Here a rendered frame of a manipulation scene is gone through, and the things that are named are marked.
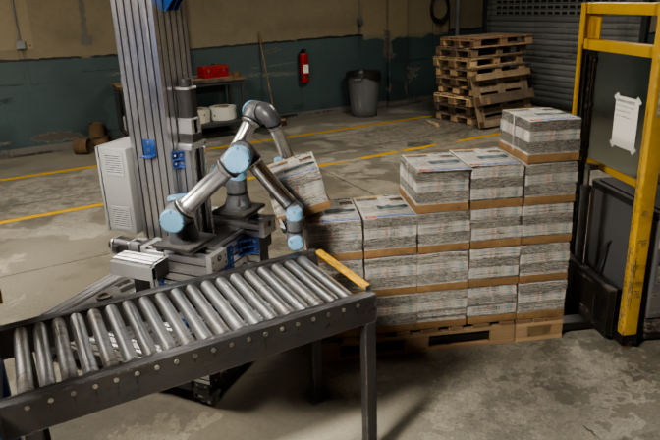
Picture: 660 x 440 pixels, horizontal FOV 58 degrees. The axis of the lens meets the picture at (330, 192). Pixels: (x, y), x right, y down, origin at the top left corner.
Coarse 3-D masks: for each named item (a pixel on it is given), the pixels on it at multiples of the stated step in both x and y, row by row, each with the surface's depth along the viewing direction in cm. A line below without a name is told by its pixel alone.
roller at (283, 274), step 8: (272, 264) 267; (280, 264) 266; (280, 272) 259; (288, 272) 257; (288, 280) 252; (296, 280) 250; (296, 288) 245; (304, 288) 243; (304, 296) 239; (312, 296) 236; (312, 304) 232
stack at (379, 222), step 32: (320, 224) 306; (352, 224) 308; (384, 224) 311; (416, 224) 313; (448, 224) 316; (480, 224) 318; (512, 224) 321; (384, 256) 318; (416, 256) 319; (448, 256) 321; (480, 256) 324; (512, 256) 326; (352, 288) 319; (384, 288) 322; (480, 288) 330; (512, 288) 332; (384, 320) 328; (416, 320) 331; (512, 320) 339; (384, 352) 334; (416, 352) 336
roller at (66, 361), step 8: (56, 320) 224; (64, 320) 228; (56, 328) 219; (64, 328) 220; (56, 336) 214; (64, 336) 214; (56, 344) 210; (64, 344) 208; (56, 352) 207; (64, 352) 204; (72, 352) 207; (64, 360) 199; (72, 360) 200; (64, 368) 195; (72, 368) 194; (64, 376) 191; (72, 376) 190
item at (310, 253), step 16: (288, 256) 273; (224, 272) 260; (240, 272) 260; (256, 272) 264; (272, 272) 268; (160, 288) 247; (96, 304) 235; (192, 304) 253; (32, 320) 225; (48, 320) 226; (144, 320) 245; (0, 336) 219; (48, 336) 227; (0, 352) 220; (32, 352) 226
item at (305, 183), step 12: (300, 168) 312; (312, 168) 304; (288, 180) 301; (300, 180) 302; (312, 180) 303; (300, 192) 304; (312, 192) 305; (324, 192) 306; (276, 204) 304; (312, 204) 306
